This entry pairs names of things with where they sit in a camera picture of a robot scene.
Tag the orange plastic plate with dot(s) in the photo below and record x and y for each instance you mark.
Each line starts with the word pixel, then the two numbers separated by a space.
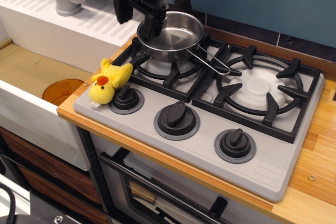
pixel 59 91

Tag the grey toy stove top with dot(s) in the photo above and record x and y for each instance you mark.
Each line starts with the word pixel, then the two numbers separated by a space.
pixel 267 174

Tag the black stove knob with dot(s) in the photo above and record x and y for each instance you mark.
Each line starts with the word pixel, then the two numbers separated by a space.
pixel 127 100
pixel 177 122
pixel 235 146

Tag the black right burner grate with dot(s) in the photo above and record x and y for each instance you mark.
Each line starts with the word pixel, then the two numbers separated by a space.
pixel 268 94

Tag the black middle stove knob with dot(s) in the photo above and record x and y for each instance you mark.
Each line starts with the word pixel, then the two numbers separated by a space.
pixel 177 122

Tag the stainless steel pan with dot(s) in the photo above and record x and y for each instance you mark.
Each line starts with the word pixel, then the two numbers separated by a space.
pixel 179 39

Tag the black right stove knob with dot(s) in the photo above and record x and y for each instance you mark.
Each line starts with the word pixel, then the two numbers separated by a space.
pixel 235 146

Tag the white toy sink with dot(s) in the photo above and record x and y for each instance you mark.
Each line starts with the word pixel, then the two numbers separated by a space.
pixel 40 47

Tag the black left stove knob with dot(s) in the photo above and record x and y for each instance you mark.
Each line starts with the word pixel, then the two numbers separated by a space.
pixel 127 100

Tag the yellow stuffed duck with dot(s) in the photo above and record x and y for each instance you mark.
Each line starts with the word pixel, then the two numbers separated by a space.
pixel 105 84

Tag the black left burner grate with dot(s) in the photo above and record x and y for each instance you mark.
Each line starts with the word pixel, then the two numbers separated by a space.
pixel 178 80

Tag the black burner grate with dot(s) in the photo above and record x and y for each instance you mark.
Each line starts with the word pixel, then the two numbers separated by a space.
pixel 178 80
pixel 268 94

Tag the oven door with handle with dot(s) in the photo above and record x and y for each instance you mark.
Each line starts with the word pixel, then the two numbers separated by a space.
pixel 150 193

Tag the wooden drawer fronts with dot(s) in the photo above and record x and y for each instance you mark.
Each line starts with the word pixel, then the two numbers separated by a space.
pixel 47 175

